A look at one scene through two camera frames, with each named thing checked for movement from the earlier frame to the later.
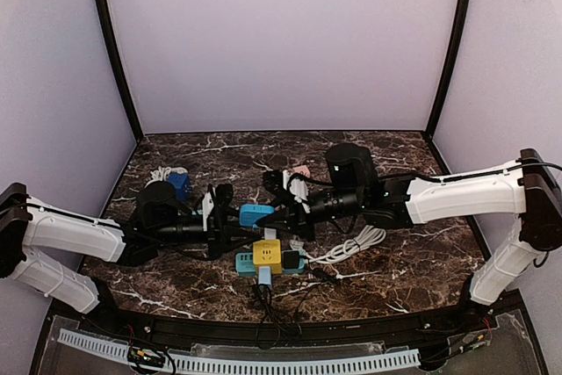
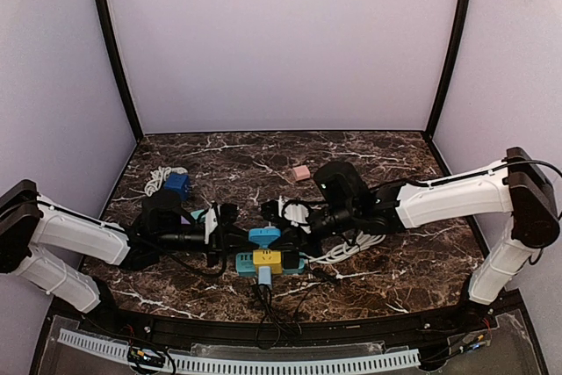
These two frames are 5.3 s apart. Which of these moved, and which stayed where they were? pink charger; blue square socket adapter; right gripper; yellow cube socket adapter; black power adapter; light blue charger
Moved: blue square socket adapter; right gripper
Stayed: pink charger; black power adapter; yellow cube socket adapter; light blue charger
